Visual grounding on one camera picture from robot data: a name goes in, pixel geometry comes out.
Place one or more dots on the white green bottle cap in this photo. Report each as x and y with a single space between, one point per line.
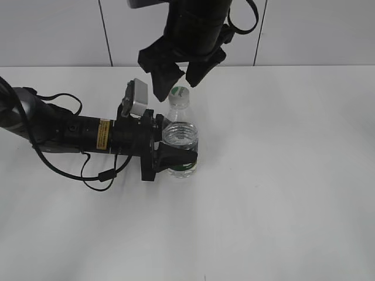
179 97

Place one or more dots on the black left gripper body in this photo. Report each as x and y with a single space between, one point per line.
136 137

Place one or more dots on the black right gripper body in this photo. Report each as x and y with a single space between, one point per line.
194 31

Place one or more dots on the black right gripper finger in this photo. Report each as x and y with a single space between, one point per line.
164 77
196 71

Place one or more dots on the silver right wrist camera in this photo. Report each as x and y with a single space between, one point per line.
136 4

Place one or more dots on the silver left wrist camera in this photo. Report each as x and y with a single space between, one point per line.
135 100

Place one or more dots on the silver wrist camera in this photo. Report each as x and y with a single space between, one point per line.
135 100
136 4

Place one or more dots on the clear green-label water bottle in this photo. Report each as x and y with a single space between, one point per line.
182 132

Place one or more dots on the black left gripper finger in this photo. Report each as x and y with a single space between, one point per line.
163 122
175 158

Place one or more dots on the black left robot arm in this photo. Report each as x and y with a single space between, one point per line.
53 129

